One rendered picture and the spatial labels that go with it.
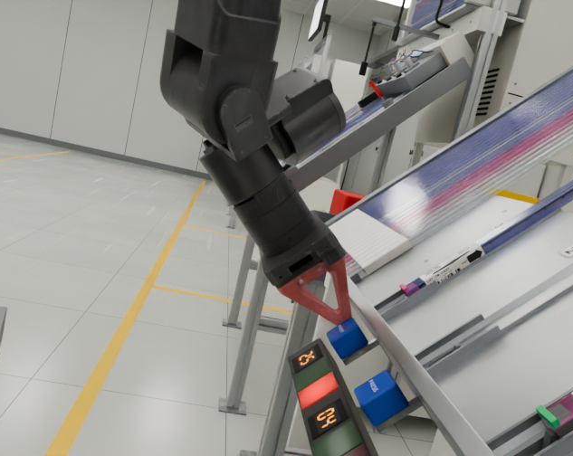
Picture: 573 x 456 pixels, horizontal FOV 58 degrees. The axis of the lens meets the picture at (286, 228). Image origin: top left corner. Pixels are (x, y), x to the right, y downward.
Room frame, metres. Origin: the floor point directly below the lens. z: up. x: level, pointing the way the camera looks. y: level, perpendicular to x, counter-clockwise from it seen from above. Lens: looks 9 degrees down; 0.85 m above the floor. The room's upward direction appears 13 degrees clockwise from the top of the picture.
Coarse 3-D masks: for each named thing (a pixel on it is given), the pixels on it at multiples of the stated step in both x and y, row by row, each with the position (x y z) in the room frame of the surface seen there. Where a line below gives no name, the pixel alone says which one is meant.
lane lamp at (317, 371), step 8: (320, 360) 0.47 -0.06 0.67; (312, 368) 0.46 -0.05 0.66; (320, 368) 0.45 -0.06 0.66; (328, 368) 0.45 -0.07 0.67; (296, 376) 0.46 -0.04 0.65; (304, 376) 0.46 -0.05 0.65; (312, 376) 0.45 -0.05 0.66; (320, 376) 0.44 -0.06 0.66; (296, 384) 0.45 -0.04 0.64; (304, 384) 0.44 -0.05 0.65
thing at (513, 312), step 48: (432, 240) 0.57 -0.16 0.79; (528, 240) 0.45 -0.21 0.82; (384, 288) 0.52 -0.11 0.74; (432, 288) 0.46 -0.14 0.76; (480, 288) 0.42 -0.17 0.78; (528, 288) 0.38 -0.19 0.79; (432, 336) 0.39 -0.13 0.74; (480, 336) 0.35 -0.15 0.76; (528, 336) 0.33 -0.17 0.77; (480, 384) 0.31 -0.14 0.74; (528, 384) 0.29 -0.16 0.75; (480, 432) 0.28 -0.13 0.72; (528, 432) 0.26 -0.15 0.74
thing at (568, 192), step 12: (564, 192) 0.48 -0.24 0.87; (540, 204) 0.48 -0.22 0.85; (552, 204) 0.47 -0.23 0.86; (564, 204) 0.48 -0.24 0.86; (516, 216) 0.48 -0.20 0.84; (528, 216) 0.47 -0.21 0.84; (540, 216) 0.47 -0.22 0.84; (504, 228) 0.47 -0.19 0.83; (516, 228) 0.47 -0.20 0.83; (480, 240) 0.48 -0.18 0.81; (492, 240) 0.47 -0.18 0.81; (504, 240) 0.47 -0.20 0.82; (408, 288) 0.46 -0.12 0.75; (420, 288) 0.46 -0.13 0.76
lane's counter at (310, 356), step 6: (312, 348) 0.50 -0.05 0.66; (318, 348) 0.49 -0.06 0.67; (306, 354) 0.50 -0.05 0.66; (312, 354) 0.49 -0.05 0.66; (318, 354) 0.48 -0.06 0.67; (294, 360) 0.50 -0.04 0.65; (300, 360) 0.49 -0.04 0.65; (306, 360) 0.48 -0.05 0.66; (312, 360) 0.48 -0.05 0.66; (294, 366) 0.48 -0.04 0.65; (300, 366) 0.48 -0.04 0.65
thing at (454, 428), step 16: (352, 288) 0.50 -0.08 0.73; (352, 304) 0.55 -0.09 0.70; (368, 304) 0.45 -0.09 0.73; (368, 320) 0.42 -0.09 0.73; (384, 320) 0.41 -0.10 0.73; (384, 336) 0.39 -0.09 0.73; (400, 352) 0.35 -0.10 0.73; (400, 368) 0.35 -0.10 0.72; (416, 368) 0.33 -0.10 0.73; (416, 384) 0.31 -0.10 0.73; (432, 384) 0.30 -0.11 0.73; (432, 400) 0.29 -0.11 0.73; (448, 400) 0.28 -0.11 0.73; (432, 416) 0.33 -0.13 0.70; (448, 416) 0.27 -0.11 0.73; (448, 432) 0.26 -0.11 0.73; (464, 432) 0.25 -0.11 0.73; (464, 448) 0.24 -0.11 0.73; (480, 448) 0.24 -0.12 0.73
